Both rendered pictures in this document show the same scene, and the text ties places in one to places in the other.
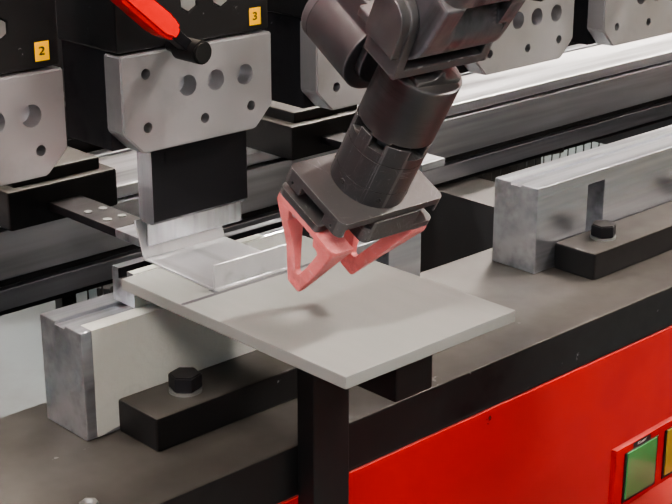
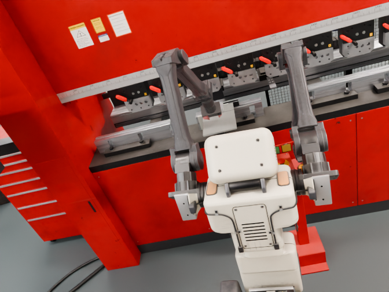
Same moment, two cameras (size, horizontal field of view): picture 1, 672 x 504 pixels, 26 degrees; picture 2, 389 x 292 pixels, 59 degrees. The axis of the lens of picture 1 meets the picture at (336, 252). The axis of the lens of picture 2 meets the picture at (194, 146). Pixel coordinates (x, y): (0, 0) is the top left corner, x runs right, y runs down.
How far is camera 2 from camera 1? 1.32 m
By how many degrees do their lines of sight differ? 51
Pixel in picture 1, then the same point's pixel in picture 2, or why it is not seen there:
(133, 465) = (200, 135)
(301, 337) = (206, 127)
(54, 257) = not seen: hidden behind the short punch
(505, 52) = (274, 73)
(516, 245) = not seen: hidden behind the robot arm
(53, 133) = (183, 94)
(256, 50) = (216, 80)
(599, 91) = (359, 57)
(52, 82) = (182, 88)
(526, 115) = (333, 64)
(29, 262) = not seen: hidden behind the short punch
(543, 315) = (283, 118)
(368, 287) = (226, 118)
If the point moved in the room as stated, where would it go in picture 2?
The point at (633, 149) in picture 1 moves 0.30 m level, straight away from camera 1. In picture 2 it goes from (329, 82) to (363, 59)
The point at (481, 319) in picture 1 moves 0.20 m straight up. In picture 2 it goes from (230, 128) to (220, 94)
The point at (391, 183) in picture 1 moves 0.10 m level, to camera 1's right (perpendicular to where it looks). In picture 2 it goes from (208, 111) to (223, 115)
